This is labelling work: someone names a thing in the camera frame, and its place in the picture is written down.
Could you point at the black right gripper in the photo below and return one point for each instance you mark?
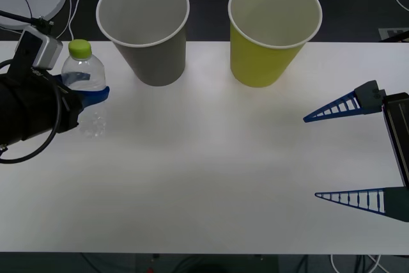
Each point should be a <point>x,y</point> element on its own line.
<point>397,132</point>

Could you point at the grey plastic bin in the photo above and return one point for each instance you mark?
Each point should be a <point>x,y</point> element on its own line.
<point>159,62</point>

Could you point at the clear bottle with green cap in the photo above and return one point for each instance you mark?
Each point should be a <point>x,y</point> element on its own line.
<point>80,48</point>

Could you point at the silver and black left arm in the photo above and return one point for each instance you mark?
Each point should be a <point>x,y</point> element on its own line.
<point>41,50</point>

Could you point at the grey floor marker plate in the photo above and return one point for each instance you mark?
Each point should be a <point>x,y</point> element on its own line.
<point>393,34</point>

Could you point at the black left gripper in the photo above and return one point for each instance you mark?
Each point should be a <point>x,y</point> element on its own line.
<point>38,106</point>

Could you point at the yellow-green plastic bin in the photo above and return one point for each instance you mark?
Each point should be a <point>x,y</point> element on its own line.
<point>259,65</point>

